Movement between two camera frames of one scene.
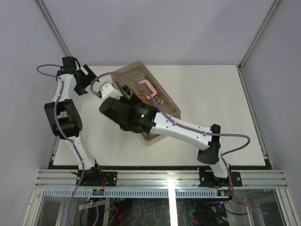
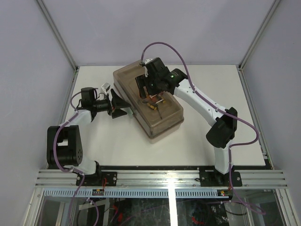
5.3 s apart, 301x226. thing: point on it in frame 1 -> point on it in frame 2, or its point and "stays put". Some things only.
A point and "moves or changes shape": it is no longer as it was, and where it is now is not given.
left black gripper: x=88 y=79 -> x=118 y=102
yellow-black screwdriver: x=161 y=101 moves or changes shape
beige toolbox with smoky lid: x=143 y=84 stays put
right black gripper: x=131 y=101 -> x=142 y=81
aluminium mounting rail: x=204 y=177 stays put
